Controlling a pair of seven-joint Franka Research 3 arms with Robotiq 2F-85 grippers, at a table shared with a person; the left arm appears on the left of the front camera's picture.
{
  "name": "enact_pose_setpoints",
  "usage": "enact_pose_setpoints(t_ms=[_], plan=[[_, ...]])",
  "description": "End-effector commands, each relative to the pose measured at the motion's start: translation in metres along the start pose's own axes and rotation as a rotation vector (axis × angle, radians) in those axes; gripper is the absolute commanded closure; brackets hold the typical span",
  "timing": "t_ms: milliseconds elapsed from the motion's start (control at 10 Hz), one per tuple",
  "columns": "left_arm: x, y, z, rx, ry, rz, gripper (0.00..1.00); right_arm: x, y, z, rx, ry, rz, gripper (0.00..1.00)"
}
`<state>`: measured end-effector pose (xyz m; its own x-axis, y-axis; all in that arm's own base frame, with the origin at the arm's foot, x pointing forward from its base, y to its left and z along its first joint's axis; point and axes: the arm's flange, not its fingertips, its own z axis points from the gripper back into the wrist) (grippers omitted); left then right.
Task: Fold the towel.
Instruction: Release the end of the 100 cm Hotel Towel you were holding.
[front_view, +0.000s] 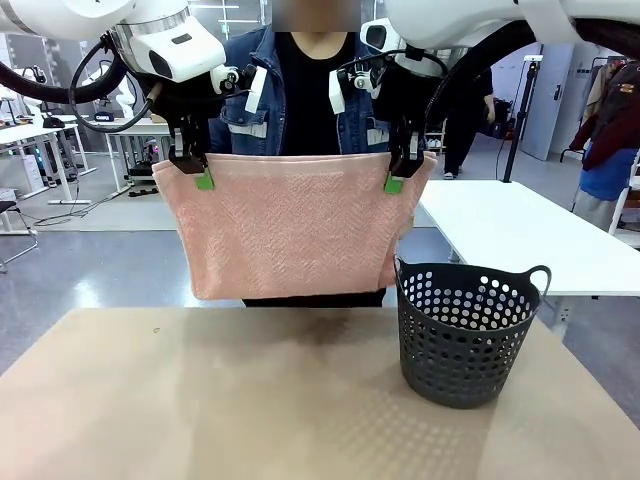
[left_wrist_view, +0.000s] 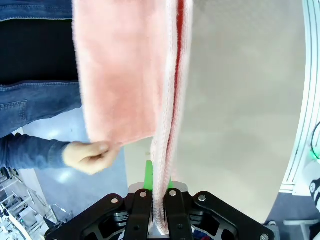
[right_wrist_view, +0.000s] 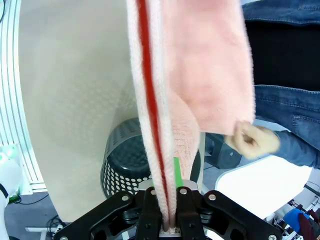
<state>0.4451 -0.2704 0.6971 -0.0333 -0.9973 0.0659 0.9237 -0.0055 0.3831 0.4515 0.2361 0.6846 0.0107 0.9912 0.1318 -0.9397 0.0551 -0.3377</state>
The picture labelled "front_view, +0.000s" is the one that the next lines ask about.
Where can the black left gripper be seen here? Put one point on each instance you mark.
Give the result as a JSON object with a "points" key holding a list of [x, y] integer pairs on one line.
{"points": [[180, 100]]}

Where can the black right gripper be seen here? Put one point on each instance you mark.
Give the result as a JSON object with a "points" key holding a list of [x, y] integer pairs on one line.
{"points": [[407, 95]]}

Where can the pink towel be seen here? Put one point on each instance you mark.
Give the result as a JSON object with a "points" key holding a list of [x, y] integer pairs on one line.
{"points": [[290, 235]]}

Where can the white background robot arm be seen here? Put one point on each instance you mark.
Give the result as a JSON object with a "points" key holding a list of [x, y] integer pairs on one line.
{"points": [[32, 100], [125, 102]]}

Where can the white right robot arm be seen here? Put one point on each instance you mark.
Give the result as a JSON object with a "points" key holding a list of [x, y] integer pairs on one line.
{"points": [[475, 20]]}

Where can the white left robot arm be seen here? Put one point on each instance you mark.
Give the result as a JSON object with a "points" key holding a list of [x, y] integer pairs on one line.
{"points": [[165, 35]]}

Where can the person's left gloved hand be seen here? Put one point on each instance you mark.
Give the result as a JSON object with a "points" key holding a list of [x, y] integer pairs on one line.
{"points": [[409, 225]]}

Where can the background person in black clothes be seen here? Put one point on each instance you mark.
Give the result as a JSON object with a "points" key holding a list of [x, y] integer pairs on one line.
{"points": [[462, 130]]}

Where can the white desk with cardboard box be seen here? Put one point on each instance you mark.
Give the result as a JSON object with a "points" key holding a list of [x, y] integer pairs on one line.
{"points": [[130, 127]]}

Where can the small black bag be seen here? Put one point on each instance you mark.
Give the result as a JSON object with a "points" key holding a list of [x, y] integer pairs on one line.
{"points": [[104, 117]]}

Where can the black luggage bags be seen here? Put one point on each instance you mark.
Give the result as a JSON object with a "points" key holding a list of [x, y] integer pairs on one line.
{"points": [[497, 117]]}

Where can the black tripod stand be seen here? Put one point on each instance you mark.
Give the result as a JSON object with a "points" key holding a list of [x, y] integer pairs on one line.
{"points": [[517, 125]]}

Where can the person in denim jacket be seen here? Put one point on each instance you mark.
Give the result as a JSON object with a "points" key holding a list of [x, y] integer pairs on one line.
{"points": [[310, 90]]}

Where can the large white table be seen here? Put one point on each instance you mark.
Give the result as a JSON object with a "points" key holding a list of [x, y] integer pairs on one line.
{"points": [[525, 225]]}

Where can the white desk with robot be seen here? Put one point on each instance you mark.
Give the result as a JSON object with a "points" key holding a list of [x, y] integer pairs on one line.
{"points": [[45, 132]]}

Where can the grey open door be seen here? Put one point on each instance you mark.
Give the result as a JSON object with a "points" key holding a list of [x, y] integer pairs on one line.
{"points": [[547, 100]]}

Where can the grey metal chair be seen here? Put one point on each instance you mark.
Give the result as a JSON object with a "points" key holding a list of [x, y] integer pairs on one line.
{"points": [[15, 235]]}

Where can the beige hanging coat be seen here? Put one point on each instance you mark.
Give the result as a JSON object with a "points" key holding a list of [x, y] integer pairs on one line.
{"points": [[595, 95]]}

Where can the blue hanging garment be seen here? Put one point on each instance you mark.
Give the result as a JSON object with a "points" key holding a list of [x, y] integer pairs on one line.
{"points": [[607, 175]]}

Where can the dark grey perforated laundry basket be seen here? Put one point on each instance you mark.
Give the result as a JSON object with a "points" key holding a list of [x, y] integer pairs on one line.
{"points": [[450, 370]]}

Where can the dark brown hanging coat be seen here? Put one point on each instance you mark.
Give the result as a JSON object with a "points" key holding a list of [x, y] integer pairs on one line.
{"points": [[617, 110]]}

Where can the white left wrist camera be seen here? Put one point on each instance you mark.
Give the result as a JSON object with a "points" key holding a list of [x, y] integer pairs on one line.
{"points": [[255, 92]]}

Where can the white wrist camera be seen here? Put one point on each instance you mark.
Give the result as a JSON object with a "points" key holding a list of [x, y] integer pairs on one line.
{"points": [[345, 87], [255, 92]]}

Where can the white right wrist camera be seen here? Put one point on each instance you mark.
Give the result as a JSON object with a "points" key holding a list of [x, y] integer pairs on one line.
{"points": [[345, 87]]}

